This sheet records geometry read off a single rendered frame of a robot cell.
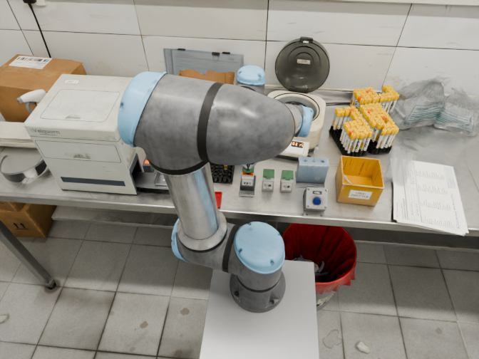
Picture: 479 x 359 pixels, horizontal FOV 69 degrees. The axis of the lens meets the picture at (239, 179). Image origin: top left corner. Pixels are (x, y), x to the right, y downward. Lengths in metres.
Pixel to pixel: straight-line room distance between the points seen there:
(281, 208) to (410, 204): 0.44
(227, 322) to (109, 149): 0.61
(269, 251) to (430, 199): 0.72
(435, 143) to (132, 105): 1.31
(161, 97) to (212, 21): 1.05
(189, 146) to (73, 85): 0.86
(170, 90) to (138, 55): 1.18
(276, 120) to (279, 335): 0.61
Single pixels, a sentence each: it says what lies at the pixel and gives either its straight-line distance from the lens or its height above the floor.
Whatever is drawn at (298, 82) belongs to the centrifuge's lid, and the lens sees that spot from 1.55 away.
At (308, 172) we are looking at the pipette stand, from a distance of 1.23.
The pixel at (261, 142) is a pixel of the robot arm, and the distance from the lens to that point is 0.48.
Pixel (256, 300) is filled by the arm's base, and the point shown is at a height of 0.97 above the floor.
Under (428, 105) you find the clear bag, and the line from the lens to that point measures 1.62.
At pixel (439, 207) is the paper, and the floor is 0.89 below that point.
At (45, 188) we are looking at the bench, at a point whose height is 0.87.
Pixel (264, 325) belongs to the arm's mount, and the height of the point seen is 0.92.
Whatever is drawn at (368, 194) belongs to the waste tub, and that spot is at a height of 0.94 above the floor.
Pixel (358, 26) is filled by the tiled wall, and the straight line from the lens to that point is 1.54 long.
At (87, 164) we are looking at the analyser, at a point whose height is 1.02.
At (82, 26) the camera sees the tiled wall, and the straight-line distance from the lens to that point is 1.71.
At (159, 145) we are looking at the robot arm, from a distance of 0.51.
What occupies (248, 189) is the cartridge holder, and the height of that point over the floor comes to 0.89.
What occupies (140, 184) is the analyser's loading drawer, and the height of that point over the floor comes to 0.91.
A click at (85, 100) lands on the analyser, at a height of 1.17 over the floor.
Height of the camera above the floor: 1.83
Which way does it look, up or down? 49 degrees down
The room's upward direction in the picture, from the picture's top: straight up
